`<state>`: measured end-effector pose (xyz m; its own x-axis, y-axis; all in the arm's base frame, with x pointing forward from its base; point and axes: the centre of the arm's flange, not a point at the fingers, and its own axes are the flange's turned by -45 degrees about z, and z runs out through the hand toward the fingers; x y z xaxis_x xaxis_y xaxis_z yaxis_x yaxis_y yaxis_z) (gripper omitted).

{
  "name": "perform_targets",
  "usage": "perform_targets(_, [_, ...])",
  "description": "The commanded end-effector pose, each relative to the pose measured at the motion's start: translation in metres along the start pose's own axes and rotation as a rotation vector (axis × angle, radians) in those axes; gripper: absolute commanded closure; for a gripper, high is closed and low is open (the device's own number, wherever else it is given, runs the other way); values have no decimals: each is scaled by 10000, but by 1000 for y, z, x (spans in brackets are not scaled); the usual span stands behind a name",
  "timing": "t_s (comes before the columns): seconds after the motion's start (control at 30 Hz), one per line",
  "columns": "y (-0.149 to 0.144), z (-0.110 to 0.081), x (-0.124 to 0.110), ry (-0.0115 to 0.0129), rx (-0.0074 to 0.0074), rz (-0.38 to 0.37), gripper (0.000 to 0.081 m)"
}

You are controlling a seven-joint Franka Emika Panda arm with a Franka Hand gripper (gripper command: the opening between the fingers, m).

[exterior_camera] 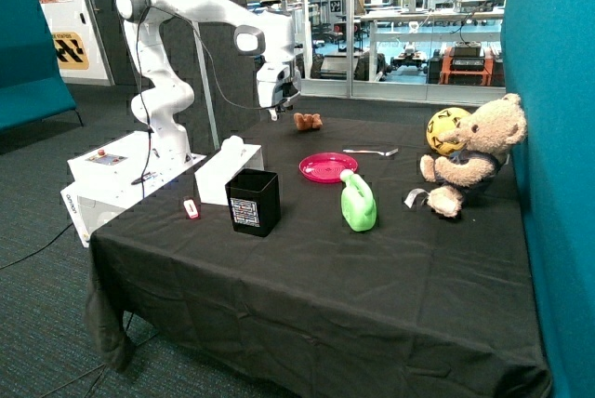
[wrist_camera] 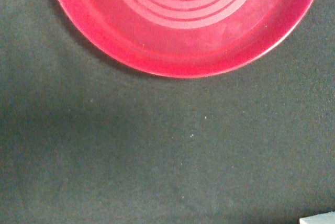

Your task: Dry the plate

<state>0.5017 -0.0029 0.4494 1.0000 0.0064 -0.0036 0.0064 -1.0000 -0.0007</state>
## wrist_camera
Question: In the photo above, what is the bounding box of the white tissue box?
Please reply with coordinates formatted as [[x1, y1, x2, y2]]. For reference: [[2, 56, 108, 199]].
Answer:
[[299, 211, 335, 224]]

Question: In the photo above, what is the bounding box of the black tablecloth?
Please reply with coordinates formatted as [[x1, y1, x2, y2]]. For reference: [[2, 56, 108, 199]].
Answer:
[[1, 0, 334, 223]]

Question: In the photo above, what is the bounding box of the pink plastic plate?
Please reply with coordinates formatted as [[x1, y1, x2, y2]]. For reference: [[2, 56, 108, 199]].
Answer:
[[58, 0, 314, 79]]

